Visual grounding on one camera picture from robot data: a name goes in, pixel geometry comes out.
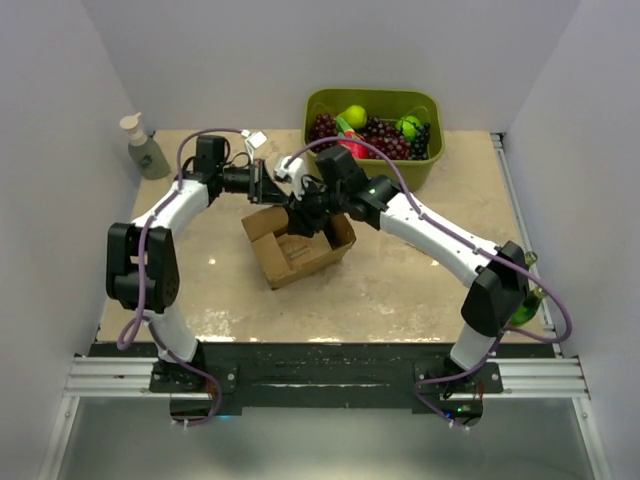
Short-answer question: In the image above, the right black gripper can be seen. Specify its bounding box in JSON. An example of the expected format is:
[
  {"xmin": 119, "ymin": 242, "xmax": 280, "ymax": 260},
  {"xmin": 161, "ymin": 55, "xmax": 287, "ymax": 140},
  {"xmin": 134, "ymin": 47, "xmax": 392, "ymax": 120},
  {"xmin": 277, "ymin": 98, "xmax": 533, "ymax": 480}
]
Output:
[{"xmin": 284, "ymin": 177, "xmax": 348, "ymax": 238}]

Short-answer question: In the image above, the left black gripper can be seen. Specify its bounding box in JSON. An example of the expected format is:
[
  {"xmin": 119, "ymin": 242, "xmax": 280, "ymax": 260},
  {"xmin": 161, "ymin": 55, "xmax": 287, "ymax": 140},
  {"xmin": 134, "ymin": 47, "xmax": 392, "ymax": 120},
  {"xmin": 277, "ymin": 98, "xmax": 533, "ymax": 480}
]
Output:
[{"xmin": 217, "ymin": 158, "xmax": 287, "ymax": 205}]

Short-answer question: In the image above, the brown cardboard express box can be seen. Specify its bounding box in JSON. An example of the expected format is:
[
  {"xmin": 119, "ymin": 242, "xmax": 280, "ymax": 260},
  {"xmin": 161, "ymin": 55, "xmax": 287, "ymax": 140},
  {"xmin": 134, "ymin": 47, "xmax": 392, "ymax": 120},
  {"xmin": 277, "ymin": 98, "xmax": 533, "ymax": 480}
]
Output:
[{"xmin": 242, "ymin": 206, "xmax": 356, "ymax": 290}]

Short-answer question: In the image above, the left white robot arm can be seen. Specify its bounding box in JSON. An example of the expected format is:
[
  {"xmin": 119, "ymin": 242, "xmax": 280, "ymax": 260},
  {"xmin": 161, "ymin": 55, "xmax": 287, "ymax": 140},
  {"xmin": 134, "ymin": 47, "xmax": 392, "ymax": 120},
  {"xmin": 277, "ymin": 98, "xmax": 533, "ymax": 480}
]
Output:
[{"xmin": 106, "ymin": 129, "xmax": 286, "ymax": 392}]

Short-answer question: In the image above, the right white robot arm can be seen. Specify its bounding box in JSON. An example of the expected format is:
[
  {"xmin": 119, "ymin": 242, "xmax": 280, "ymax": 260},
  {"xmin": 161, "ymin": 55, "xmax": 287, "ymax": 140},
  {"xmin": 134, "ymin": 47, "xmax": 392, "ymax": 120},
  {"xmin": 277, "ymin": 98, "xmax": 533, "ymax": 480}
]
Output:
[{"xmin": 274, "ymin": 146, "xmax": 529, "ymax": 393}]

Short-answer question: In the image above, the dark red grape bunch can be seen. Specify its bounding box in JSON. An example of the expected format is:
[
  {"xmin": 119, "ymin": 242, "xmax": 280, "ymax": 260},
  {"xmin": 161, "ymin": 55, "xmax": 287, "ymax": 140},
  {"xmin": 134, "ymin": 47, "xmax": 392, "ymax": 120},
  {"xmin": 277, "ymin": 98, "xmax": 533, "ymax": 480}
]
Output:
[{"xmin": 307, "ymin": 113, "xmax": 338, "ymax": 143}]

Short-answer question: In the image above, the pink dragon fruit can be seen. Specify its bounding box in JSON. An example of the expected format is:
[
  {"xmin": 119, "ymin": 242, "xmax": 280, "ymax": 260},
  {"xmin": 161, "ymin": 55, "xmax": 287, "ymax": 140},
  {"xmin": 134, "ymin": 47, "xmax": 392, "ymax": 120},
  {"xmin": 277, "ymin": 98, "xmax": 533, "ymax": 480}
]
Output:
[{"xmin": 335, "ymin": 115, "xmax": 369, "ymax": 159}]

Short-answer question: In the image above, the green pear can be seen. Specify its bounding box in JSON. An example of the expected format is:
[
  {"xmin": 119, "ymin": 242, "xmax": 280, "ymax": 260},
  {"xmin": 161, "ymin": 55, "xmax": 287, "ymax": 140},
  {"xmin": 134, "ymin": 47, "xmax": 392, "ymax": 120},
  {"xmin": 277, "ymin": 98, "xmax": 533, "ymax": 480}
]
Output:
[{"xmin": 342, "ymin": 105, "xmax": 368, "ymax": 129}]

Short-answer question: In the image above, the black grape bunch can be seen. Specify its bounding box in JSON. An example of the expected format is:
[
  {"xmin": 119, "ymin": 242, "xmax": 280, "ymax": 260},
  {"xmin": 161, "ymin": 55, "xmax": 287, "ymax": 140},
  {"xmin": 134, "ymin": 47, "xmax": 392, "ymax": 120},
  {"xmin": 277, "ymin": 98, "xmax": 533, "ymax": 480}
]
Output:
[{"xmin": 409, "ymin": 123, "xmax": 431, "ymax": 160}]

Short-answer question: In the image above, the grey pump soap bottle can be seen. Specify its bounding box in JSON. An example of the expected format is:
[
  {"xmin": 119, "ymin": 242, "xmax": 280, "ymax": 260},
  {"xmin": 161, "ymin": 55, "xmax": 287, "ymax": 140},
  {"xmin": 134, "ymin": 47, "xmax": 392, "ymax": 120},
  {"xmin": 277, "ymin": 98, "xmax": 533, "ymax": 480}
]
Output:
[{"xmin": 119, "ymin": 112, "xmax": 171, "ymax": 180}]

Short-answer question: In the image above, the green round fruit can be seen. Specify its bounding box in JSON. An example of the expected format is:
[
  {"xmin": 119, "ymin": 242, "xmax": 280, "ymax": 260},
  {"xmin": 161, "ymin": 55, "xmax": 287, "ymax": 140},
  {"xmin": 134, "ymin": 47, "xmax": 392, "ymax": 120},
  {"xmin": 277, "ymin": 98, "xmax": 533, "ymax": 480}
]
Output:
[{"xmin": 395, "ymin": 115, "xmax": 422, "ymax": 142}]

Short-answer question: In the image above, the green plastic tub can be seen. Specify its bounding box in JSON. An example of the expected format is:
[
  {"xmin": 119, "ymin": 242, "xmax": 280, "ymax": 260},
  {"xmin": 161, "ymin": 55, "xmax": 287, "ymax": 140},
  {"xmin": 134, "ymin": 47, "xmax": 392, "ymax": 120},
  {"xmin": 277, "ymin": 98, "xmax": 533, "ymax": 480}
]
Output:
[{"xmin": 303, "ymin": 88, "xmax": 444, "ymax": 191}]

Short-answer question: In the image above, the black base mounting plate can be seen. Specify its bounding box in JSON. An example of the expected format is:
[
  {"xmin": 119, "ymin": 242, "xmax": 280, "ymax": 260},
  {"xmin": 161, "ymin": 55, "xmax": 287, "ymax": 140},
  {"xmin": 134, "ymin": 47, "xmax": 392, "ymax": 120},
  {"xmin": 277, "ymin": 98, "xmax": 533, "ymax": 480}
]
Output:
[{"xmin": 150, "ymin": 343, "xmax": 503, "ymax": 426}]

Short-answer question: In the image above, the green glass bottle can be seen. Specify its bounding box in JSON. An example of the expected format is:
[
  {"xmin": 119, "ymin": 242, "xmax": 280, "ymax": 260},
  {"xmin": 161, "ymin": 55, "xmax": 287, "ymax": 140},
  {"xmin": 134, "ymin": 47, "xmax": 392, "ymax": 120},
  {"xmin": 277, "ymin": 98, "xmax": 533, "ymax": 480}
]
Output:
[
  {"xmin": 525, "ymin": 251, "xmax": 538, "ymax": 267},
  {"xmin": 509, "ymin": 287, "xmax": 546, "ymax": 327}
]

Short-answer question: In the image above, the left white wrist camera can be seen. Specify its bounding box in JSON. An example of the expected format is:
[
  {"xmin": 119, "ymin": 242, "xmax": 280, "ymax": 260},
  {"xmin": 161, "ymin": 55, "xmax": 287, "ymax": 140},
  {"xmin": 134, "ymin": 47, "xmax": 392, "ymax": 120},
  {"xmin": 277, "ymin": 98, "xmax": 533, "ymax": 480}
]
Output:
[{"xmin": 241, "ymin": 129, "xmax": 267, "ymax": 161}]

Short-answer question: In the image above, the aluminium frame rail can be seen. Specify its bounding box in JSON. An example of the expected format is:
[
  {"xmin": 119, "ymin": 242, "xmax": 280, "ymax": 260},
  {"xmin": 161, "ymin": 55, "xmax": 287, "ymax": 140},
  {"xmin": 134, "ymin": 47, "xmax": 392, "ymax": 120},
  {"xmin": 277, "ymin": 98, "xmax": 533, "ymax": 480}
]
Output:
[{"xmin": 37, "ymin": 355, "xmax": 612, "ymax": 479}]

